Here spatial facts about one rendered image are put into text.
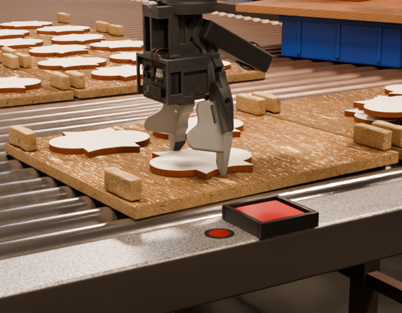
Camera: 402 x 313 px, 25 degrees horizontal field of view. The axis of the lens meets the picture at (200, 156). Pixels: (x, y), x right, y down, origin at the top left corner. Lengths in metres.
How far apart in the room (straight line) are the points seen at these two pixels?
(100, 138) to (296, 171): 0.28
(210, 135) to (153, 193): 0.11
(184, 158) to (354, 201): 0.22
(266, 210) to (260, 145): 0.27
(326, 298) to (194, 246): 2.19
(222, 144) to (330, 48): 1.02
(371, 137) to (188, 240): 0.39
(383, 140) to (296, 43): 0.92
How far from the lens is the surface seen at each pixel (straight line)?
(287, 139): 1.27
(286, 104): 1.52
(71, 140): 1.23
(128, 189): 0.99
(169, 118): 1.15
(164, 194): 1.02
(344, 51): 2.05
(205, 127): 1.07
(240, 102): 1.45
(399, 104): 1.40
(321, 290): 3.15
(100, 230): 0.96
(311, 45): 2.09
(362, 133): 1.25
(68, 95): 1.63
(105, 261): 0.89
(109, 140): 1.23
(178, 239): 0.94
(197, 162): 1.11
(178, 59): 1.04
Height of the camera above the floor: 1.24
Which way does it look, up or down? 15 degrees down
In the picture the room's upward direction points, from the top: straight up
